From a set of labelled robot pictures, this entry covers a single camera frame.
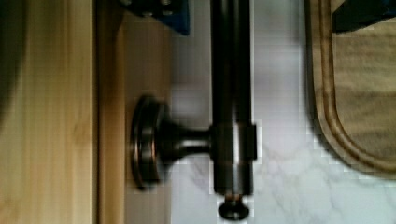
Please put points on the light wooden drawer cabinet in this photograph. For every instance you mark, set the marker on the light wooden drawer cabinet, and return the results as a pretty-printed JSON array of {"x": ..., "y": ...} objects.
[{"x": 72, "y": 72}]

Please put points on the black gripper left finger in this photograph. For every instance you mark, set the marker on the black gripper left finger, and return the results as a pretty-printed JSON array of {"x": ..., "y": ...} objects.
[{"x": 174, "y": 14}]

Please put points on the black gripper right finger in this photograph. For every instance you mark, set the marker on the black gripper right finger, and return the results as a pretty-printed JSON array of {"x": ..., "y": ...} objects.
[{"x": 353, "y": 15}]

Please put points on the dark wooden cutting board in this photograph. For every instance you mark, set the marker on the dark wooden cutting board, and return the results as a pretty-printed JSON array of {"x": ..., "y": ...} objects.
[{"x": 352, "y": 82}]

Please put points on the black metal drawer handle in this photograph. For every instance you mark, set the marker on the black metal drawer handle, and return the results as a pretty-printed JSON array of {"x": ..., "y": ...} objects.
[{"x": 231, "y": 140}]

